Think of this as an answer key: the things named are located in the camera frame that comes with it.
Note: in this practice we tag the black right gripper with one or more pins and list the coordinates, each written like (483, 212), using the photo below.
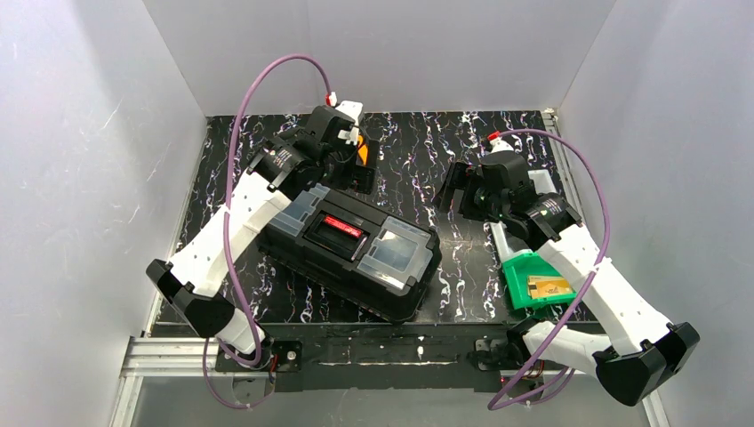
(465, 192)

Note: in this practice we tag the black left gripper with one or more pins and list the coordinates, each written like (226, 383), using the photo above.
(358, 171)

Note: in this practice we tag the black toolbox with clear lids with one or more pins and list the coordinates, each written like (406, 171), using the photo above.
(366, 255)

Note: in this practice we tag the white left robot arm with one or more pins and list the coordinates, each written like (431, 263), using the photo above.
(191, 279)

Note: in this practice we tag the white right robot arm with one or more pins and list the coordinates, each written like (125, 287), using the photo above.
(640, 348)

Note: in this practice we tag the gold card in green bin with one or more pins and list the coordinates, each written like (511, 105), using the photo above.
(540, 287)

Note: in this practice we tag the orange utility knife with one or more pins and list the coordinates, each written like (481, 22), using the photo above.
(363, 150)

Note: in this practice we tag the white plastic bin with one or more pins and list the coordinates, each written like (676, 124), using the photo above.
(508, 236)

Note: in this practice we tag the green plastic bin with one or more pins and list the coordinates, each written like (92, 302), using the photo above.
(516, 272)

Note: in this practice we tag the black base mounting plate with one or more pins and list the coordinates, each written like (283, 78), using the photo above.
(374, 356)

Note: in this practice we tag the aluminium frame rail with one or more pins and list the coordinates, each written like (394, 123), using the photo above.
(154, 357)

